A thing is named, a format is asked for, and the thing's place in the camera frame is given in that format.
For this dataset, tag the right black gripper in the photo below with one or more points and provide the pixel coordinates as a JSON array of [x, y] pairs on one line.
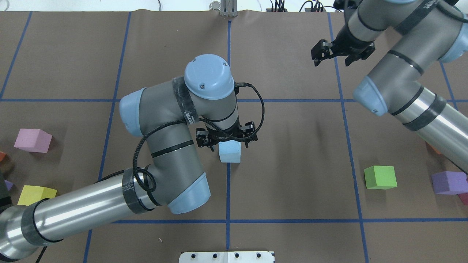
[[343, 49]]

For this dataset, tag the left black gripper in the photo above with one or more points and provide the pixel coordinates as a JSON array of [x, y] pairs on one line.
[[223, 136]]

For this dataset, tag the light blue block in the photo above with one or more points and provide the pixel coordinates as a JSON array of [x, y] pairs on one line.
[[230, 151]]

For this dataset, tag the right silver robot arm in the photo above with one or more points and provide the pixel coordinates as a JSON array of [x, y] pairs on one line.
[[431, 31]]

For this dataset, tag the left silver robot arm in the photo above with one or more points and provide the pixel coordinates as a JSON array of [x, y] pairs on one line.
[[172, 119]]

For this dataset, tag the green block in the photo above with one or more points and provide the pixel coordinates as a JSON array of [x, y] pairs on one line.
[[380, 177]]

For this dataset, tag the orange block right side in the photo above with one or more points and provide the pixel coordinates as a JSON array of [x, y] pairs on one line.
[[433, 149]]

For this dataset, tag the purple block right side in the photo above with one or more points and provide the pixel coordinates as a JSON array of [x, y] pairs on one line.
[[449, 183]]

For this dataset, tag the purple block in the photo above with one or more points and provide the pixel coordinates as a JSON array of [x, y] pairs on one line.
[[9, 185], [449, 183]]

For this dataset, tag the pink block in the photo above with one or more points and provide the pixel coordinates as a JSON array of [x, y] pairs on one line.
[[33, 140]]

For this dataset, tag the yellow block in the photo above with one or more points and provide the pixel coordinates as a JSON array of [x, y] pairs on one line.
[[32, 194]]

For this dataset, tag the crimson block near tray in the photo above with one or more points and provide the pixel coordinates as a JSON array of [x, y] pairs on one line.
[[464, 198]]

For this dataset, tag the purple block left side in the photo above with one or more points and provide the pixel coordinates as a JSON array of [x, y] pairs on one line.
[[9, 185]]

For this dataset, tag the aluminium frame post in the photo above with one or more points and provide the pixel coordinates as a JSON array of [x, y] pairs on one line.
[[228, 8]]

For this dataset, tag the white pedestal base plate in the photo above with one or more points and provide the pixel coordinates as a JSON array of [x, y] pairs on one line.
[[228, 257]]

